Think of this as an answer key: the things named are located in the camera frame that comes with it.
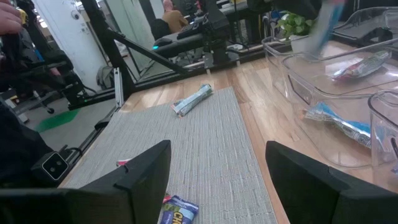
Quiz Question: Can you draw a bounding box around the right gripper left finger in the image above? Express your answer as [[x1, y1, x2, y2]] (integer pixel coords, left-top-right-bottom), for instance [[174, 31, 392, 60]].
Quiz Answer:
[[0, 139, 172, 224]]

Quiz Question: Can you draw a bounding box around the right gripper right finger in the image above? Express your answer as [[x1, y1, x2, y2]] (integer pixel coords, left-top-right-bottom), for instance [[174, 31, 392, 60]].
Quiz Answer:
[[266, 141, 398, 224]]

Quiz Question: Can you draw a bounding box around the purple Chewy granola bar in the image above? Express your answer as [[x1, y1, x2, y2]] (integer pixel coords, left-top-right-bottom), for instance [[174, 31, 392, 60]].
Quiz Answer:
[[160, 195, 200, 224]]

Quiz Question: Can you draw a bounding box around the blue white granola bar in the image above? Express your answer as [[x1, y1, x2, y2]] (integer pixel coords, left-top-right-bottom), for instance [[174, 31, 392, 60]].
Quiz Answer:
[[170, 83, 215, 118]]

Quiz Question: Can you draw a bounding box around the clear plastic bin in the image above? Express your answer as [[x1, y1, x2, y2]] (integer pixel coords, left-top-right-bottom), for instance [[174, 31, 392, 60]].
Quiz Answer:
[[281, 40, 398, 170], [368, 90, 398, 192], [261, 6, 398, 100]]

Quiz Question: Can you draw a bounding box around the grey woven placemat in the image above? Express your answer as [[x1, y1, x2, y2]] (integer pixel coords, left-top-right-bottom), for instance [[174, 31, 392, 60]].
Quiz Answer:
[[58, 86, 279, 224]]

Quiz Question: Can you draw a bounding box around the silver aluminium extrusion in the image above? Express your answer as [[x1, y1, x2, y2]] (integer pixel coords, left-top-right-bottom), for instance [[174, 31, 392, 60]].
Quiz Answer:
[[113, 67, 124, 109]]

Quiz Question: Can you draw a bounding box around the person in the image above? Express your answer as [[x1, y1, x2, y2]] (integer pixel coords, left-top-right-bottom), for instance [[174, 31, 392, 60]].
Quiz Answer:
[[161, 0, 189, 34], [0, 0, 55, 187]]

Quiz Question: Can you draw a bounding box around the green plant in white pot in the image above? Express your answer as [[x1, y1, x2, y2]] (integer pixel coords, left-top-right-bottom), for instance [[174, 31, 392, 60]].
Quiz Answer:
[[275, 11, 317, 54]]

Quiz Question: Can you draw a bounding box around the small black camera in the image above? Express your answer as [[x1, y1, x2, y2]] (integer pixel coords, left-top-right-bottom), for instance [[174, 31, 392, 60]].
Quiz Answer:
[[30, 151, 71, 187]]

